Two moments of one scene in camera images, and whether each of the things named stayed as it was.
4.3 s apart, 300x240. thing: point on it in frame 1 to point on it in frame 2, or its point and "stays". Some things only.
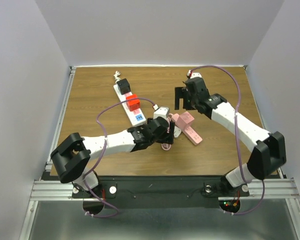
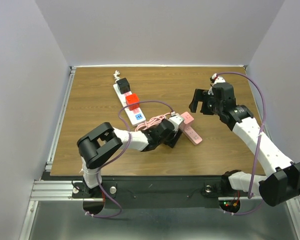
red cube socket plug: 133,104 stays
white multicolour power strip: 136,117 stays
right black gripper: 181,92 to 200,95
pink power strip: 182,122 stays
